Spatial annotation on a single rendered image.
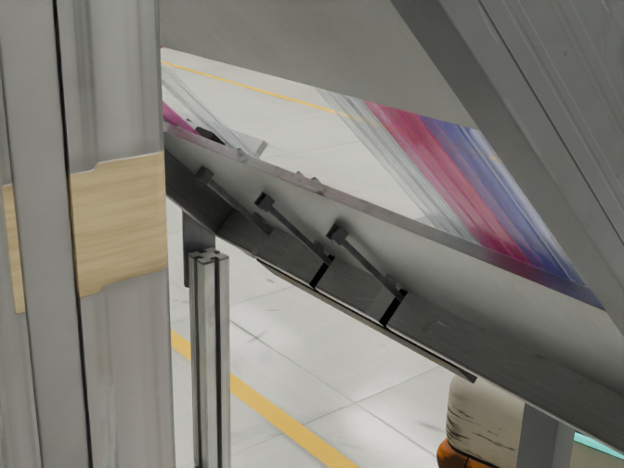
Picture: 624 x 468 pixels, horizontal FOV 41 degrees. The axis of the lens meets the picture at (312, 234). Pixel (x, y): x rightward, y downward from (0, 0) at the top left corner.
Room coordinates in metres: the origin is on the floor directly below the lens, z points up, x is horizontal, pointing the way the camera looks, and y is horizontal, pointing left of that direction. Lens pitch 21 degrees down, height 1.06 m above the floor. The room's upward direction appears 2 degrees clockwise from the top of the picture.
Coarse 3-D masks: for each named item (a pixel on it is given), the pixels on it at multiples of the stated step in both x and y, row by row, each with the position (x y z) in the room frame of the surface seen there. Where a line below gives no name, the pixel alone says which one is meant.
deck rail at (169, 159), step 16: (176, 160) 0.94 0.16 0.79; (176, 176) 0.94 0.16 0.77; (192, 176) 0.95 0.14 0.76; (176, 192) 0.94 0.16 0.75; (192, 192) 0.95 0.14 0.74; (208, 192) 0.97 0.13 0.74; (192, 208) 0.95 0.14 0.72; (208, 208) 0.97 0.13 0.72; (224, 208) 0.98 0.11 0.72; (208, 224) 0.97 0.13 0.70
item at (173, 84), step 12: (168, 72) 0.71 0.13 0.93; (168, 84) 0.71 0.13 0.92; (180, 84) 0.72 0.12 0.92; (180, 96) 0.72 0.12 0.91; (192, 96) 0.73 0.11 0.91; (192, 108) 0.73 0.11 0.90; (204, 108) 0.74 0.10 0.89; (204, 120) 0.74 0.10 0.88; (216, 120) 0.74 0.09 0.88; (216, 132) 0.75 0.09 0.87; (228, 132) 0.75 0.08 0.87; (228, 144) 0.76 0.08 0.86; (240, 144) 0.76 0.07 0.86
